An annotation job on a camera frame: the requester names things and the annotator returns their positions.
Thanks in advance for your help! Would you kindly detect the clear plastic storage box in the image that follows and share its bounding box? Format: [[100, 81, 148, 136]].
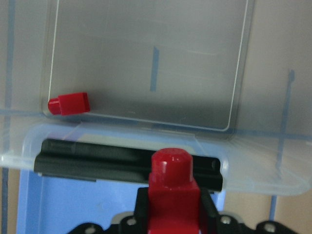
[[0, 0, 312, 195]]

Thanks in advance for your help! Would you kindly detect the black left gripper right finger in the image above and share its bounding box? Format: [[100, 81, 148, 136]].
[[199, 188, 219, 219]]

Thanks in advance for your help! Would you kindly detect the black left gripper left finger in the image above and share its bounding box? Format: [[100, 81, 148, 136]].
[[134, 187, 149, 219]]

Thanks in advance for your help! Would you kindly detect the red block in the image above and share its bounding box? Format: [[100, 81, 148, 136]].
[[48, 92, 90, 116], [148, 148, 200, 234]]

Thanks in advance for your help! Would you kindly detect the blue plastic tray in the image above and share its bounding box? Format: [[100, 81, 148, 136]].
[[17, 168, 226, 234]]

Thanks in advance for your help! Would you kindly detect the black box latch handle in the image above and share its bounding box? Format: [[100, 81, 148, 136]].
[[34, 138, 223, 192]]

